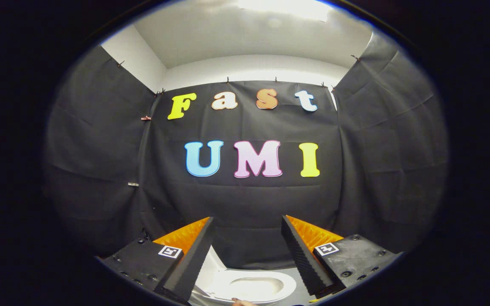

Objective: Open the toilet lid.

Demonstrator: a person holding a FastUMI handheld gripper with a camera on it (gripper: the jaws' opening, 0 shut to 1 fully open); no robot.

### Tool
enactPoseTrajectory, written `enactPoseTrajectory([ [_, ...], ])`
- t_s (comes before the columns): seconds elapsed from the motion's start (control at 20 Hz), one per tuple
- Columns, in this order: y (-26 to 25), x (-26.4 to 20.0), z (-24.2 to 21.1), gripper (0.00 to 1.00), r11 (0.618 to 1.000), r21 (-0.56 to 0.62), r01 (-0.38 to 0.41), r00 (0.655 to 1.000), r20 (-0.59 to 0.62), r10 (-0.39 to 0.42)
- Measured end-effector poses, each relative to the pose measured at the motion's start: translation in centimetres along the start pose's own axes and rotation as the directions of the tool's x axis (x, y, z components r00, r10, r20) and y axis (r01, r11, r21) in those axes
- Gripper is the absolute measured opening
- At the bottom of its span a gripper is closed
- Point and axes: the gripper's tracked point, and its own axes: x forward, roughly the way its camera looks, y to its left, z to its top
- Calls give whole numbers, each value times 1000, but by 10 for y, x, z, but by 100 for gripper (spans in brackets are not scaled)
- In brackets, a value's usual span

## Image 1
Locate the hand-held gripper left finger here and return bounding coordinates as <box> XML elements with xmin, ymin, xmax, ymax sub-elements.
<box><xmin>102</xmin><ymin>216</ymin><xmax>216</xmax><ymax>306</ymax></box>

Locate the white toilet lid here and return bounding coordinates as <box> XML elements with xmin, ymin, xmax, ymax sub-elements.
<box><xmin>193</xmin><ymin>245</ymin><xmax>229</xmax><ymax>298</ymax></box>

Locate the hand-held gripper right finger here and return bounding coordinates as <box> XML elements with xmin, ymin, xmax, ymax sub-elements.
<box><xmin>281</xmin><ymin>215</ymin><xmax>400</xmax><ymax>299</ymax></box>

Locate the black backdrop cloth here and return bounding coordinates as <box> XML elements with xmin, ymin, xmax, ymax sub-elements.
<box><xmin>43</xmin><ymin>30</ymin><xmax>449</xmax><ymax>270</ymax></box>

